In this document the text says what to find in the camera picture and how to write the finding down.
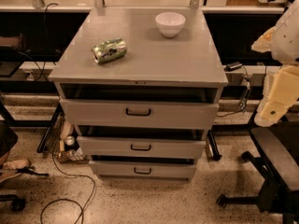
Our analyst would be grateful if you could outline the black power adapter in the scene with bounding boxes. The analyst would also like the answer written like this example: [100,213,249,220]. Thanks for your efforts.
[224,62,242,72]

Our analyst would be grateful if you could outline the person's shoe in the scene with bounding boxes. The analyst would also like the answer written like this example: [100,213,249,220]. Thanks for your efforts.
[0,159,30,183]

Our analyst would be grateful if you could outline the black floor cable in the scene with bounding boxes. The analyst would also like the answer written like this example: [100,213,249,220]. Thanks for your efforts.
[39,152,98,224]

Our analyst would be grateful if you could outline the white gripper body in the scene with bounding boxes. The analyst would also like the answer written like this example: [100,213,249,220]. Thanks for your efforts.
[254,64,299,127]

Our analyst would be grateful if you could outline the grey drawer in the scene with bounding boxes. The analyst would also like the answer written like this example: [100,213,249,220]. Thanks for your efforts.
[89,161,196,180]
[60,99,219,130]
[77,136,206,159]

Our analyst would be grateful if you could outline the white ceramic bowl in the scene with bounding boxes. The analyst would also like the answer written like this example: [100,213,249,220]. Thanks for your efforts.
[155,12,186,37]

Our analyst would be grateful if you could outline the grey bottom drawer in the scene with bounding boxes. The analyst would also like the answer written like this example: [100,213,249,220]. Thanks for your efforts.
[89,161,196,180]

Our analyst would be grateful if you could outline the grey top drawer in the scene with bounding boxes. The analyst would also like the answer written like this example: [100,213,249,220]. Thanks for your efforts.
[60,99,219,130]

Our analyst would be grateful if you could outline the grey drawer cabinet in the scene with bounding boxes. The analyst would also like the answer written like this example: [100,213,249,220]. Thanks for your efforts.
[48,7,229,182]

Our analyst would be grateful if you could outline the black office chair base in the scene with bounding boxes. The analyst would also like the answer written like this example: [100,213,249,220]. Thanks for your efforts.
[0,167,38,212]

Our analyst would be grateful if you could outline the crushed green soda can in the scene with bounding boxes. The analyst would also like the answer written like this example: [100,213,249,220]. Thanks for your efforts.
[92,37,127,63]

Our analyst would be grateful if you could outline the black stand frame right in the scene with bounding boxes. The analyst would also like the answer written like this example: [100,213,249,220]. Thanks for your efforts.
[217,121,299,224]

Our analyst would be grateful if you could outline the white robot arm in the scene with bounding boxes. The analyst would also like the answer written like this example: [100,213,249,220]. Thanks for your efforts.
[251,0,299,127]

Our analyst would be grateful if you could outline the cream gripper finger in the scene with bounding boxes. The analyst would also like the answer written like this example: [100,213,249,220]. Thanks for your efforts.
[251,27,276,53]

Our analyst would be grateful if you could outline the clutter basket under table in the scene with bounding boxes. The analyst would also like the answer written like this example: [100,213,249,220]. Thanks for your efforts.
[46,114,88,163]

